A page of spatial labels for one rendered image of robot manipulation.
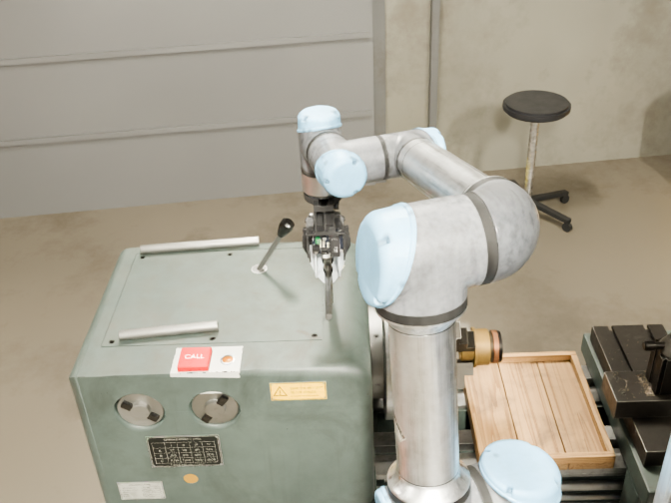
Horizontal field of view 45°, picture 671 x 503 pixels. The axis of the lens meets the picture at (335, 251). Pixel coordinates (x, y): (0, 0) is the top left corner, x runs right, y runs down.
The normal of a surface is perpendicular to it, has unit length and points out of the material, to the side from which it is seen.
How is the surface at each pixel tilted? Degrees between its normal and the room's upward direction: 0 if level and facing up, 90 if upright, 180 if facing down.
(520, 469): 7
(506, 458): 7
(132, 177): 90
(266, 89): 90
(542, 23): 90
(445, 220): 24
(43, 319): 0
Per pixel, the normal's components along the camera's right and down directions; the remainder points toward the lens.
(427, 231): 0.13, -0.37
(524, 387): -0.04, -0.84
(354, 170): 0.28, 0.50
